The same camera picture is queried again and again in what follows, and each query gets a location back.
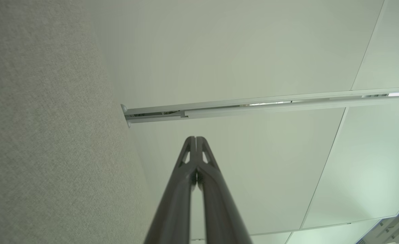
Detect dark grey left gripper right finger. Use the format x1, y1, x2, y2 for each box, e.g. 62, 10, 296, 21
196, 136, 253, 244

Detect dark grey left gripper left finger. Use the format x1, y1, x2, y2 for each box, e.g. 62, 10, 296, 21
144, 136, 197, 244

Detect aluminium ceiling rail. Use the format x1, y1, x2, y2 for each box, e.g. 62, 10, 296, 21
120, 89, 399, 128

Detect grey metal partition frame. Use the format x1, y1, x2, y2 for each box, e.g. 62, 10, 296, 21
355, 190, 399, 244

